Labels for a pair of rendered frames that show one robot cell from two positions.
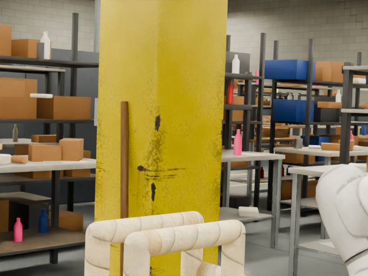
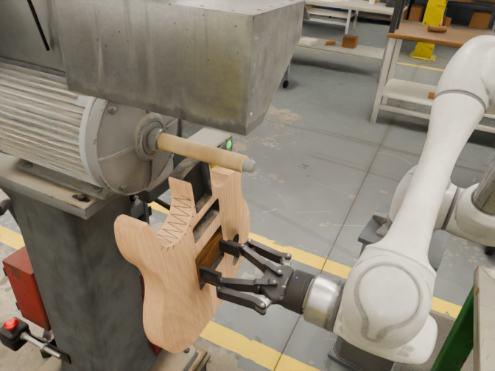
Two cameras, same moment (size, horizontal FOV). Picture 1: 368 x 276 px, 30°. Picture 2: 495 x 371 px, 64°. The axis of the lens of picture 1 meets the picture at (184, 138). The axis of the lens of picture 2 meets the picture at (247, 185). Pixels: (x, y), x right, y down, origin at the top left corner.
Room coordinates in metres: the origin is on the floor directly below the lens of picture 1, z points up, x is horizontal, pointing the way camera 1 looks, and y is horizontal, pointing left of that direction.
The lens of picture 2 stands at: (1.56, -0.03, 1.60)
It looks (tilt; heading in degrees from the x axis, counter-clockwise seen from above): 32 degrees down; 247
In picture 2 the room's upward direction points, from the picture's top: 4 degrees clockwise
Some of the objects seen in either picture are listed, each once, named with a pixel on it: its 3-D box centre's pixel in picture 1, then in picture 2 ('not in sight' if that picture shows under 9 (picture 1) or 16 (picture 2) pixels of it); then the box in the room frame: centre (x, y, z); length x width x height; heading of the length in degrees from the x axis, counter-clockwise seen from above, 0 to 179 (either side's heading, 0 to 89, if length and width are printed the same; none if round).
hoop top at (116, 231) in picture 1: (148, 227); not in sight; (0.94, 0.04, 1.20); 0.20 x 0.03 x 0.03; 132
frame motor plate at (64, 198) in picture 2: not in sight; (65, 165); (1.65, -0.95, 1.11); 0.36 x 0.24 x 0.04; 133
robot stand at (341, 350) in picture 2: not in sight; (384, 297); (0.56, -0.89, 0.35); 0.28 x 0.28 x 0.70; 36
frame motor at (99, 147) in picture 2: not in sight; (79, 115); (1.60, -0.91, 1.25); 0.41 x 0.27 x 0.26; 133
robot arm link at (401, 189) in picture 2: not in sight; (422, 196); (0.55, -0.88, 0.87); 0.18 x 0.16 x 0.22; 128
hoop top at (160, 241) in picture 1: (188, 237); not in sight; (0.88, -0.01, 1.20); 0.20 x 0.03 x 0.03; 132
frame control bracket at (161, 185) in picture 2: not in sight; (166, 179); (1.41, -0.97, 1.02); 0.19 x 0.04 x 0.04; 43
